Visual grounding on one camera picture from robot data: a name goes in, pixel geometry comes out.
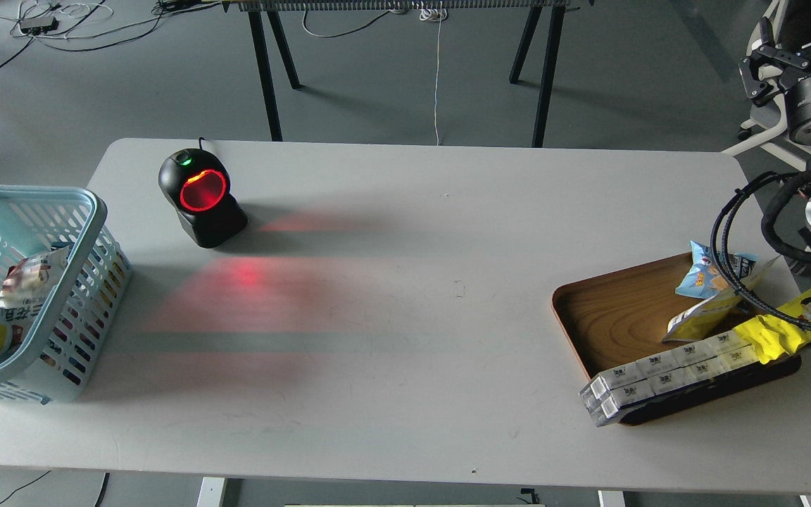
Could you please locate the blue snack bag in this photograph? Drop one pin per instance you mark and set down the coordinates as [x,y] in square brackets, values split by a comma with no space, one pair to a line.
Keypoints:
[703,279]

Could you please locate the yellow white snack pouch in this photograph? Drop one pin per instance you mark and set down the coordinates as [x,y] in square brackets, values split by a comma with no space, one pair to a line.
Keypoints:
[696,322]

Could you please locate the yellow cartoon snack bag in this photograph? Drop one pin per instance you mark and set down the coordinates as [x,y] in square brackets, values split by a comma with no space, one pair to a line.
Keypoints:
[772,338]

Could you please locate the white boxed snack pack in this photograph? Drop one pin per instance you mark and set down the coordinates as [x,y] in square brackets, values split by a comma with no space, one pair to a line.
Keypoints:
[620,391]

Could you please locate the light blue plastic basket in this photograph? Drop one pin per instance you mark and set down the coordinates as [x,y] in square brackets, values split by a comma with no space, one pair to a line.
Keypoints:
[69,326]

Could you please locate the red white snack bag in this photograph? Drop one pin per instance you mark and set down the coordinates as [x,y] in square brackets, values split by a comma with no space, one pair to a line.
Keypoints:
[29,282]

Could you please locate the black trestle table legs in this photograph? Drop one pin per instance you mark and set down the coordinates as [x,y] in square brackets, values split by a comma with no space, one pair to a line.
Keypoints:
[483,77]

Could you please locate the brown wooden tray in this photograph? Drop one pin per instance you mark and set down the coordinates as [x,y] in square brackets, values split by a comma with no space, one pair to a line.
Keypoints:
[620,317]

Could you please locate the black barcode scanner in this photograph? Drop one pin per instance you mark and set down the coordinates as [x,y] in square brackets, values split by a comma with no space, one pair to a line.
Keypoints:
[197,184]

